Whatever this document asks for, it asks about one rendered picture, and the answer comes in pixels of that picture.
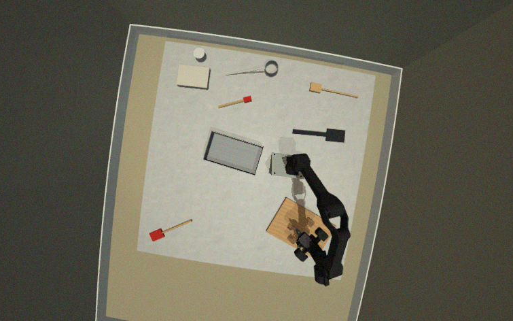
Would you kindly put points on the short white cylinder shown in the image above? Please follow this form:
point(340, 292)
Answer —
point(200, 55)

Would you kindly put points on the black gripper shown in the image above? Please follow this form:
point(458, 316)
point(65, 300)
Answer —
point(321, 235)

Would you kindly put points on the grey rectangular roasting tin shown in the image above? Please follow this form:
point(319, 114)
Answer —
point(233, 153)

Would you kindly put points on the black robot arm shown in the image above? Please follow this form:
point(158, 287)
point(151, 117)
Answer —
point(329, 206)

